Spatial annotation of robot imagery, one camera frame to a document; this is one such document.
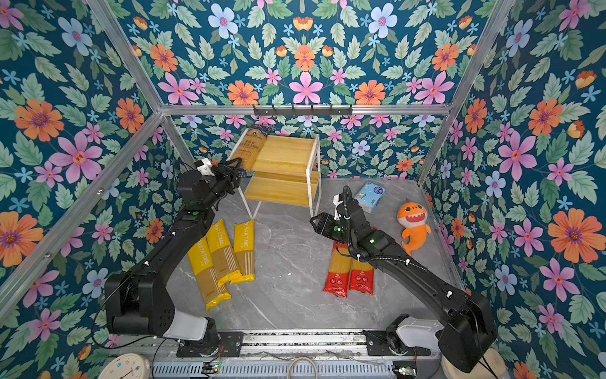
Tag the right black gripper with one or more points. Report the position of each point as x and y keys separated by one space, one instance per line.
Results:
x=324 y=225

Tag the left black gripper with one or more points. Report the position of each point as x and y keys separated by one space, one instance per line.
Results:
x=225 y=174

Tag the red spaghetti bag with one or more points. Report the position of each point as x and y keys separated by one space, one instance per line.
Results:
x=361 y=277
x=338 y=277

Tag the yellow pasta bag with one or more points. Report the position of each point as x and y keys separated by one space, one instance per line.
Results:
x=222 y=254
x=244 y=249
x=203 y=269

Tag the blue gold spaghetti bag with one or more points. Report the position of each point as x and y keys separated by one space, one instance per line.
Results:
x=248 y=147

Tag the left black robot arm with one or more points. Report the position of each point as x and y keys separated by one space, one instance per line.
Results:
x=137 y=302

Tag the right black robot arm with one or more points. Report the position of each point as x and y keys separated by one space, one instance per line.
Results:
x=469 y=329

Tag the blue tissue pack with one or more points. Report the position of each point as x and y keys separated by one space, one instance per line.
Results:
x=369 y=196

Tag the orange shark plush toy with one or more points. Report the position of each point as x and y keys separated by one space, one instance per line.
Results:
x=413 y=217

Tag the beige cushion pad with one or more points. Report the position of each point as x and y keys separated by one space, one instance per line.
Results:
x=491 y=366

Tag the white round clock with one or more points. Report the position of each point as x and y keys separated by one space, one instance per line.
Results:
x=127 y=366

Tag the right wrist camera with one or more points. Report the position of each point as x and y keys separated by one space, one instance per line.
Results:
x=337 y=201

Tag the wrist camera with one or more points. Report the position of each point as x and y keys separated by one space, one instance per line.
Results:
x=204 y=167
x=337 y=201

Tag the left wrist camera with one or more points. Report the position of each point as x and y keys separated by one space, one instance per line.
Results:
x=204 y=167

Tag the black hook rail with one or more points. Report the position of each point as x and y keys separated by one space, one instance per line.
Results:
x=295 y=111

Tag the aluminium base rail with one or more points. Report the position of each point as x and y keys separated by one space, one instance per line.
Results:
x=282 y=343

